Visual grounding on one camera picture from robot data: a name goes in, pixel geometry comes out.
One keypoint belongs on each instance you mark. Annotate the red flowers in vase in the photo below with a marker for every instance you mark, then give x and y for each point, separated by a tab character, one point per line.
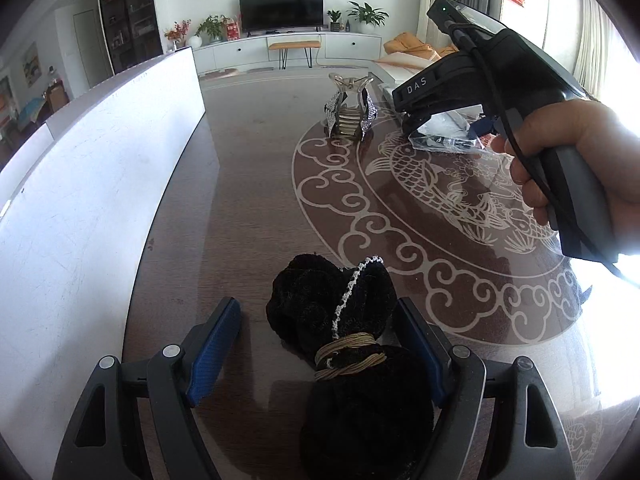
176	32

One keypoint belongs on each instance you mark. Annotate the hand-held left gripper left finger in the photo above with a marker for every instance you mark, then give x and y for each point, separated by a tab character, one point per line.
215	350

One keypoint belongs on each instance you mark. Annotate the green plant in white pot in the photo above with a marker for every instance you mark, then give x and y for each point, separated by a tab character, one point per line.
367	14

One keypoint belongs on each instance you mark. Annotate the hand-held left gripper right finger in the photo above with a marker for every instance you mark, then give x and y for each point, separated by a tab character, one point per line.
420	345

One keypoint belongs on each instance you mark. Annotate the white door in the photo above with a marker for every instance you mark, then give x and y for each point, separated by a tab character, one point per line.
85	47

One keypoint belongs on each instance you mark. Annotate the framed wall painting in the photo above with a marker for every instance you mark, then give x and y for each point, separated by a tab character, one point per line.
30	64

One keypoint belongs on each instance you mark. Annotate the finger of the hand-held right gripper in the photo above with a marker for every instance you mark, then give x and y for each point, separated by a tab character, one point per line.
481	126

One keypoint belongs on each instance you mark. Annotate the orange lounge chair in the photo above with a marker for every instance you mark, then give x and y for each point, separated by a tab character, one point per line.
407	42
447	51

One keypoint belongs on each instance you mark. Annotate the black television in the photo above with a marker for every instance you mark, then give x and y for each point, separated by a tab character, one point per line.
281	10

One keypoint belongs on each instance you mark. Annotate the clear bag with black item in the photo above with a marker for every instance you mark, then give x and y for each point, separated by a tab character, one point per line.
442	135

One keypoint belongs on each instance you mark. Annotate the dark display cabinet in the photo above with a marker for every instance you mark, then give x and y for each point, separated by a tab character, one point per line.
131	15

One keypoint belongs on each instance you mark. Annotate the white partition board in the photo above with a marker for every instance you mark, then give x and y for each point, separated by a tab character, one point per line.
90	200

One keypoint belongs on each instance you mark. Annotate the white television cabinet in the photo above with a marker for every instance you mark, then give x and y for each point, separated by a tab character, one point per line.
225	52

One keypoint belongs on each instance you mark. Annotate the small green potted plant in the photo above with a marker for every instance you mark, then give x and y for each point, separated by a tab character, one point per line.
334	17

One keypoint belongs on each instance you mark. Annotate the white paper envelope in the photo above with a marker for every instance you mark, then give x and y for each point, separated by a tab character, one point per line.
400	67

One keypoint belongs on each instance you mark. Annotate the person's right hand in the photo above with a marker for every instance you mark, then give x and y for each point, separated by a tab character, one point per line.
605	160

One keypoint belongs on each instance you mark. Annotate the orange padded bench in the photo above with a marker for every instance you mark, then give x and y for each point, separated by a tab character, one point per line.
294	45

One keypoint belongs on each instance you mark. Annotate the red gift box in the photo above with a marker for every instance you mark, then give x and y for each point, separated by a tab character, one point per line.
233	30

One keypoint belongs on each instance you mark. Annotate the bushy green potted plant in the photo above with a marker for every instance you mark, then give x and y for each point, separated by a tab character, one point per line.
211	26

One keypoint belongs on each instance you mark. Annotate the clear hair claw clip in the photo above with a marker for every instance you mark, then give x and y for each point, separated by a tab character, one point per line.
350	110

